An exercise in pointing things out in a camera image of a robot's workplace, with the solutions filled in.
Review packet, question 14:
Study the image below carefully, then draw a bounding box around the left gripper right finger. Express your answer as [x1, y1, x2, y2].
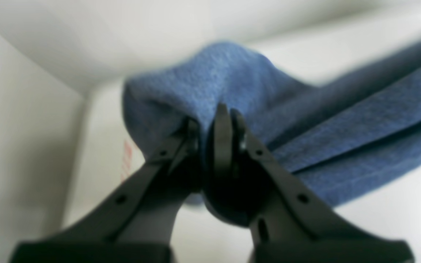
[203, 104, 415, 263]

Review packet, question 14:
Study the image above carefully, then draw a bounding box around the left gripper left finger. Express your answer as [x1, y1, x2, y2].
[10, 119, 201, 263]

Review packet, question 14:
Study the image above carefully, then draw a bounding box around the dark blue T-shirt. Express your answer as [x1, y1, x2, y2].
[122, 42, 421, 206]

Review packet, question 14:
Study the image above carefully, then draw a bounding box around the red tape rectangle marking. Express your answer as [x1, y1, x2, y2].
[120, 140, 133, 182]

